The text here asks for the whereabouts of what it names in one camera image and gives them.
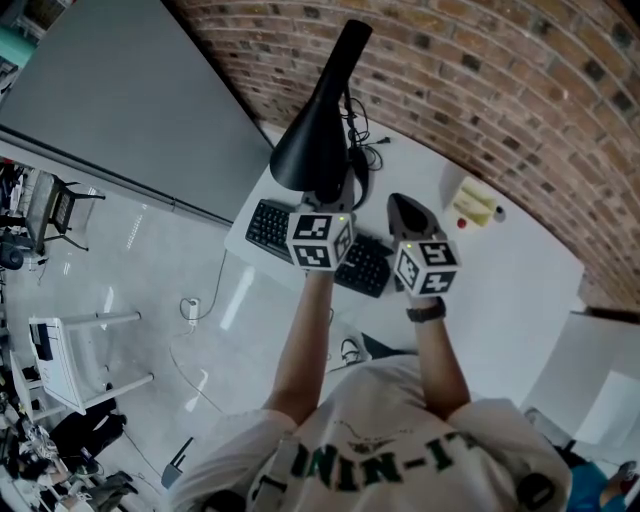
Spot grey partition panel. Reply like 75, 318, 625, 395
0, 0, 274, 224

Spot black lamp power cable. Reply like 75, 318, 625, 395
341, 96, 392, 174

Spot black wristwatch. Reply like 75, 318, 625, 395
405, 298, 447, 324

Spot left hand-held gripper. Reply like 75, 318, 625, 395
285, 174, 359, 274

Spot white side table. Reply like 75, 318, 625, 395
9, 311, 155, 417

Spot white cabinet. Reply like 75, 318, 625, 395
519, 309, 640, 451

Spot black bag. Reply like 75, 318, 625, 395
48, 398, 129, 462

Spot black keyboard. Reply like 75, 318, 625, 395
244, 198, 397, 300

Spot black desk lamp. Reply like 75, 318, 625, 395
269, 18, 375, 212

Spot black metal chair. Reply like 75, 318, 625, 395
23, 171, 107, 252

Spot person's white printed t-shirt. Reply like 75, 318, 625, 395
168, 354, 574, 512

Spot person's right forearm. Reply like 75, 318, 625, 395
407, 294, 472, 422

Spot person's left forearm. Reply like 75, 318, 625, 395
262, 269, 336, 426

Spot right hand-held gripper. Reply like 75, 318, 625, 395
387, 192, 462, 298

